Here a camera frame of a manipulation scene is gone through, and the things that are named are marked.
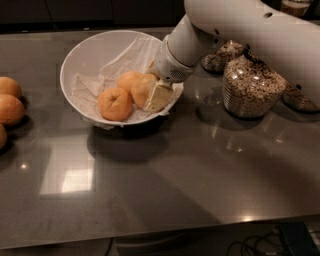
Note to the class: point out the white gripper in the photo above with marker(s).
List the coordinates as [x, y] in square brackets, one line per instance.
[169, 66]

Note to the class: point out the orange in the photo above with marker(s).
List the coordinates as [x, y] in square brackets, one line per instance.
[10, 86]
[3, 136]
[114, 104]
[11, 110]
[140, 90]
[129, 80]

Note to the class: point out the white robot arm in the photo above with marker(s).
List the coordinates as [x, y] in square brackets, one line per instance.
[287, 44]

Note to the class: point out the white bowl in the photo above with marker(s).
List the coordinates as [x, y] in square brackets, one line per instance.
[93, 53]

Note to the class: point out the white paper liner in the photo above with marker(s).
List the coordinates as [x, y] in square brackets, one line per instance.
[133, 53]

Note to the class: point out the left rear glass cereal jar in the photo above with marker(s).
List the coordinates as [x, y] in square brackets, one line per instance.
[216, 62]

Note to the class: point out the glass cereal jar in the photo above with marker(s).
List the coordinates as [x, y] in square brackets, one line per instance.
[295, 99]
[216, 62]
[250, 88]

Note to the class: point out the front glass cereal jar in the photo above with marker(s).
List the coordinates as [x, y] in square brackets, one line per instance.
[250, 88]

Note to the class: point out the right rear glass cereal jar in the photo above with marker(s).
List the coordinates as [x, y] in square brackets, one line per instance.
[295, 99]

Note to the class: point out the black box under table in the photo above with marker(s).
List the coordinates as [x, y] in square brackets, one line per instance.
[296, 238]

